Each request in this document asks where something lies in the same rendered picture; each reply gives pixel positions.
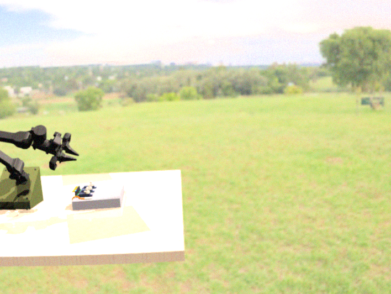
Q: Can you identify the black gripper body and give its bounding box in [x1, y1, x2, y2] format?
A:
[44, 133, 71, 171]

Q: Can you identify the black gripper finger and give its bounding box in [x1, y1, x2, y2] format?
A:
[65, 141, 79, 156]
[59, 152, 77, 163]

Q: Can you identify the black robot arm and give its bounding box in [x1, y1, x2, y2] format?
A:
[0, 125, 62, 184]

